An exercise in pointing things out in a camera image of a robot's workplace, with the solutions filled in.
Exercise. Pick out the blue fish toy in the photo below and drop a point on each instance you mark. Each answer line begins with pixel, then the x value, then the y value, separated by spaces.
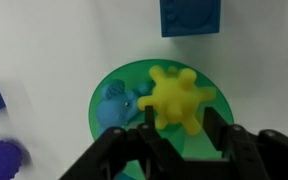
pixel 117 108

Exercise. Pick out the yellow spiky toy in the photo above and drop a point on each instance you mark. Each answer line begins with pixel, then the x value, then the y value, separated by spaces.
pixel 175 96

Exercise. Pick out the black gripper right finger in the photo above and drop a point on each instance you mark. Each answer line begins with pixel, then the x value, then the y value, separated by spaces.
pixel 250 150

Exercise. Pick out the teal blue embossed cube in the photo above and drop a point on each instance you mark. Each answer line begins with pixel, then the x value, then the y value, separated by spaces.
pixel 190 16

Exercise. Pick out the green bowl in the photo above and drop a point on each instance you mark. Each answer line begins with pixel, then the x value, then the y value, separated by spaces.
pixel 117 76

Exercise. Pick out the purple spiky ball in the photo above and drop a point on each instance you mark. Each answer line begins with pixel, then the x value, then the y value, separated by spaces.
pixel 0 160

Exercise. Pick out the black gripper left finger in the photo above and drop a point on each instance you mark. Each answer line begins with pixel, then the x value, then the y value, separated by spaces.
pixel 130 150

